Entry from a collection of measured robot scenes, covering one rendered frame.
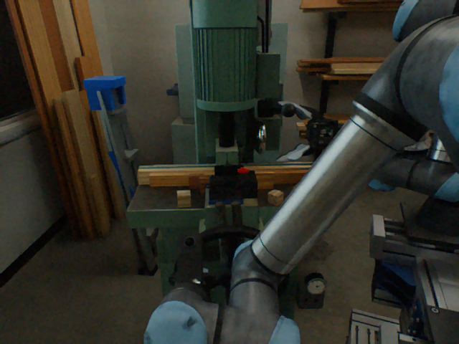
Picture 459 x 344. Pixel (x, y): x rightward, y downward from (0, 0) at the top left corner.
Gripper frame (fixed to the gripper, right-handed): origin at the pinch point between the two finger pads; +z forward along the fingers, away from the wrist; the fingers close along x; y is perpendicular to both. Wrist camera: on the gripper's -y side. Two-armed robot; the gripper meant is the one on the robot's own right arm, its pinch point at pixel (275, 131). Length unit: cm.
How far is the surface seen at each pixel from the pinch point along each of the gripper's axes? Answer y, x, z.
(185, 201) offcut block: -4.7, 20.5, 24.6
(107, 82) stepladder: -82, -14, 68
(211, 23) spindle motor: -3.9, -27.1, 16.4
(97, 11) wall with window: -235, -79, 121
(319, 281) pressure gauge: -0.9, 45.0, -15.0
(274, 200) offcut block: -4.4, 20.5, -1.2
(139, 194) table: -13.7, 21.3, 39.9
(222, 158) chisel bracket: -13.0, 9.6, 13.6
